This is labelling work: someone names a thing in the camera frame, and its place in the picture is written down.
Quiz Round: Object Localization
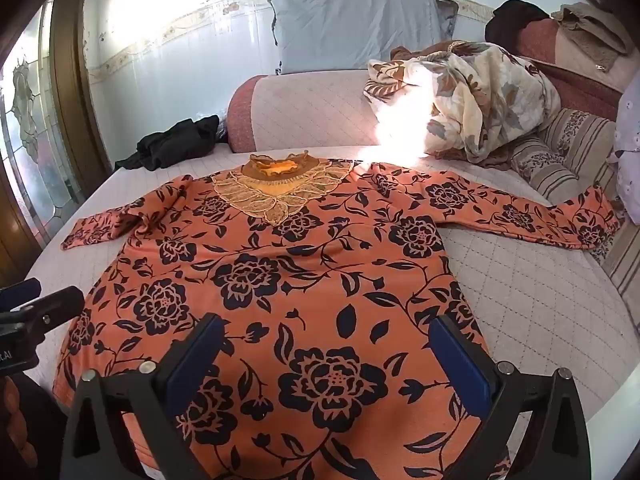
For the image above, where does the black garment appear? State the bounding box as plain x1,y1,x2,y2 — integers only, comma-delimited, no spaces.
492,0,552,37

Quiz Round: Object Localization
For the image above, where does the striped pillow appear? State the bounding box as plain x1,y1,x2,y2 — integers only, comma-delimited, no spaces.
510,107,618,206

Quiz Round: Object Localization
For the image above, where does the lilac floral cloth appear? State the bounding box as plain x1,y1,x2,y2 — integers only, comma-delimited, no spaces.
606,82,640,211

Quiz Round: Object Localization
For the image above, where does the wooden door frame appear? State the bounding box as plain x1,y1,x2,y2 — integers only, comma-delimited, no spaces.
49,0,112,178

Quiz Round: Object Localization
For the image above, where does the beige garment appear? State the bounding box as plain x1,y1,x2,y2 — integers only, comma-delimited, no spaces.
550,2,633,72

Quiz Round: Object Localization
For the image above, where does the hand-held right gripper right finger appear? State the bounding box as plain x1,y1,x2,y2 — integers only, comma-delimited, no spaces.
429,314,601,480

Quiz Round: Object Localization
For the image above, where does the orange floral shirt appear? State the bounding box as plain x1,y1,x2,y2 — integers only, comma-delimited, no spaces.
52,152,626,480

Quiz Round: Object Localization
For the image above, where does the dark red blanket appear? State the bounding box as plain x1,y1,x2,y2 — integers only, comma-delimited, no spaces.
485,15,626,122

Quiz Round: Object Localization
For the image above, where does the pink quilted bolster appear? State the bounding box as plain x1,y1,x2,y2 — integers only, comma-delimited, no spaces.
226,67,431,157

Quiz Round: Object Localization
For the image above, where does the grey pillow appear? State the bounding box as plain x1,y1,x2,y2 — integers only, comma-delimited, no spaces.
265,0,458,76

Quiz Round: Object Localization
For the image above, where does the floral quilt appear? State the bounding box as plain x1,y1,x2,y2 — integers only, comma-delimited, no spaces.
362,42,561,166

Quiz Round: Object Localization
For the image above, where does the black cloth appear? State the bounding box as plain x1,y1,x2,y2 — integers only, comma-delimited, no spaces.
115,115,221,171

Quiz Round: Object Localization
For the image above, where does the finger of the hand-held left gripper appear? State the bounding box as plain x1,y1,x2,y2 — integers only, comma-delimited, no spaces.
0,278,42,312
0,286,86,334

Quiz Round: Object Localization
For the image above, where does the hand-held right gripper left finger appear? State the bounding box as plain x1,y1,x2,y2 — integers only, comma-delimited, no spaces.
60,312,226,480

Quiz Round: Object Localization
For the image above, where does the stained glass door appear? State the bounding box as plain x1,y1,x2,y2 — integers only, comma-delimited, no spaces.
0,0,71,281

